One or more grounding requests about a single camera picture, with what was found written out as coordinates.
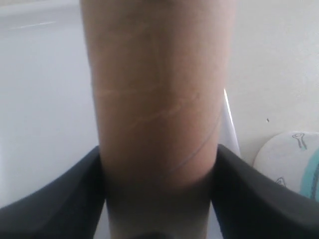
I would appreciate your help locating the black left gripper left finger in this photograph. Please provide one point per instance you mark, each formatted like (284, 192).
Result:
(67, 208)

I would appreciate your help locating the brown cardboard tube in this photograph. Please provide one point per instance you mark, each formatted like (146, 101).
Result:
(158, 72)

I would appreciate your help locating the white rectangular tray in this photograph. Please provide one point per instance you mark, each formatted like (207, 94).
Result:
(47, 112)

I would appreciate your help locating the printed paper towel roll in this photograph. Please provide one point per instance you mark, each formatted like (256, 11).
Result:
(291, 159)

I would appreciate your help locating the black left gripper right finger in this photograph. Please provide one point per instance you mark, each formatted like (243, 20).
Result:
(248, 205)

